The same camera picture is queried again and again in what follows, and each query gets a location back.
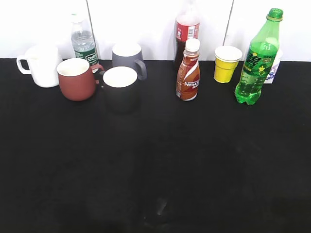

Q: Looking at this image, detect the white ceramic mug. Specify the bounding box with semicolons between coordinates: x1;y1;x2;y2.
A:
17;44;63;88

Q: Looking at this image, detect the green soda bottle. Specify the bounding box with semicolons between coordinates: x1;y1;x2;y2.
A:
235;8;283;105

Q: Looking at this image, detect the yellow paper cup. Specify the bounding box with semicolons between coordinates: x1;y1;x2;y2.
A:
214;46;242;83

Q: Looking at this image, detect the cola bottle red label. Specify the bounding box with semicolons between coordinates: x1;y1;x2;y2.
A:
173;0;200;71

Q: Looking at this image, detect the black ceramic mug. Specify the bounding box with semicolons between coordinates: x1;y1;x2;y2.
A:
99;66;140;115

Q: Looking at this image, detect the brown Nescafe coffee bottle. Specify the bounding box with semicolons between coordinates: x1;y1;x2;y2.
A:
176;38;200;101

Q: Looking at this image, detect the grey ceramic mug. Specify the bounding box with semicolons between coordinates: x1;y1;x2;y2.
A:
112;42;148;81

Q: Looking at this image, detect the red ceramic mug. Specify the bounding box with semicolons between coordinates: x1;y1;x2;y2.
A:
56;58;104;101

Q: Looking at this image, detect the clear water bottle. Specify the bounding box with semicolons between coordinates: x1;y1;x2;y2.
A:
70;13;99;66

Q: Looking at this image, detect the white blue tissue pack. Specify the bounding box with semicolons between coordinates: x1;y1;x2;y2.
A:
264;49;283;84

